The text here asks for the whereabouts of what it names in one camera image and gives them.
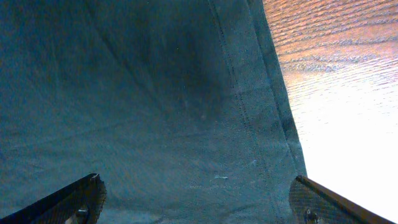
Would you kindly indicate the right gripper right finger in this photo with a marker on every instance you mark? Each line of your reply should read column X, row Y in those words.
column 312, row 203

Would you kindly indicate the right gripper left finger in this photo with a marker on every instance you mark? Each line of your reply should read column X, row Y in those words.
column 80, row 202

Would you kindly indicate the black t-shirt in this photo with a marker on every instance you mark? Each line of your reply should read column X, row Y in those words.
column 179, row 106

